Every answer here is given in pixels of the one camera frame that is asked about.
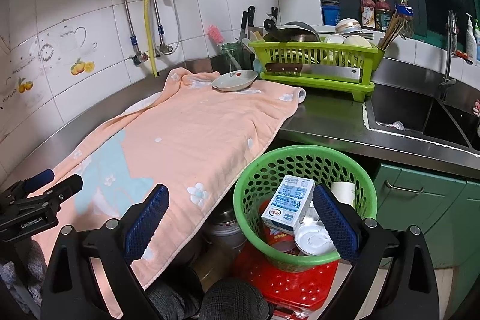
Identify knife block with knives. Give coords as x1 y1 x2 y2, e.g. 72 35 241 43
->
240 6 256 43

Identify metal cabinet handle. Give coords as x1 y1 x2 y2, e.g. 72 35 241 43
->
384 181 424 195

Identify metal faucet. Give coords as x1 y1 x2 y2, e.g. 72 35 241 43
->
439 10 459 101

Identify metal pot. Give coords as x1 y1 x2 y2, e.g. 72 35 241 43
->
205 209 246 253

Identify green glass jar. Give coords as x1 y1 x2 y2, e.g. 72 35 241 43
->
221 42 244 71

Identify bundle of chopsticks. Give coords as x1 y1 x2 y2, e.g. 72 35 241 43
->
378 10 407 51

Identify blue capped bottle with plant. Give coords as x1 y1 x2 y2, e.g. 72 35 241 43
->
396 0 415 39

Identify printed orange red snack packet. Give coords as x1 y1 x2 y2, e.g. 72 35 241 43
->
264 226 297 252

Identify white round plastic lid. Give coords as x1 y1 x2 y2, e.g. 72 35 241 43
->
294 223 338 256

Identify person's left forearm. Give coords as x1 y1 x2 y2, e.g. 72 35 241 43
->
0 239 47 309

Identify white ceramic plate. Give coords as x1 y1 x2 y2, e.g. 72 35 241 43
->
212 70 259 92

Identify blue jar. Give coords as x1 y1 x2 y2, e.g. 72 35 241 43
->
322 0 341 26

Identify person's leg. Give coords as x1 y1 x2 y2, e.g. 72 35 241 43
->
148 268 274 320

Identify green plastic basket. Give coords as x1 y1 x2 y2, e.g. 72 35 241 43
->
233 145 378 273

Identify white pump bottle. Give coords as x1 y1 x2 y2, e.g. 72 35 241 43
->
465 13 477 60

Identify metal flexible hose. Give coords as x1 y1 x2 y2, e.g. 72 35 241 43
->
108 0 141 56
150 0 167 51

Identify peach flower print blanket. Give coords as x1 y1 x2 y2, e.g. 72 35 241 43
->
32 67 306 309

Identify patterned ceramic bowl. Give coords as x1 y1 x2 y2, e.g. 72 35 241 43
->
335 18 364 35

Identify pink bottle brush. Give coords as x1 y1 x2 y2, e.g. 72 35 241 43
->
207 25 241 71

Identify cleaver with wooden handle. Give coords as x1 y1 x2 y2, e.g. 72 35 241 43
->
265 62 362 84

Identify red plastic stool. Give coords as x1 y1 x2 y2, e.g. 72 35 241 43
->
234 241 340 311

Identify jar with sprouting onion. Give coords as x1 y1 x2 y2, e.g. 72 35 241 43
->
375 0 392 32
359 0 376 30

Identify green dish rack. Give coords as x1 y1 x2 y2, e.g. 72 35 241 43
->
248 37 387 102

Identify black pan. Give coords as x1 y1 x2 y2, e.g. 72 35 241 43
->
263 19 322 43

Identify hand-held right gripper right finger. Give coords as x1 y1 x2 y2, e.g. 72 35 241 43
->
311 184 440 320

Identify green cabinet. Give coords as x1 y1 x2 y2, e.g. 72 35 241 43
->
373 163 480 270

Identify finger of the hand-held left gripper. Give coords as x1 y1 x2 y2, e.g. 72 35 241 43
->
23 169 55 193
39 174 84 206

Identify steel sink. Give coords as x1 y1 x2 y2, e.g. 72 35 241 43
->
363 83 480 150

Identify white paper cup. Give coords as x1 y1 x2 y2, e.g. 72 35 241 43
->
330 181 356 208

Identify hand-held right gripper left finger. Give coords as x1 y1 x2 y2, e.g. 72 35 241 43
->
40 184 170 320

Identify yellow gas hose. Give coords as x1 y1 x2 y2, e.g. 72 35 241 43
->
144 0 159 78

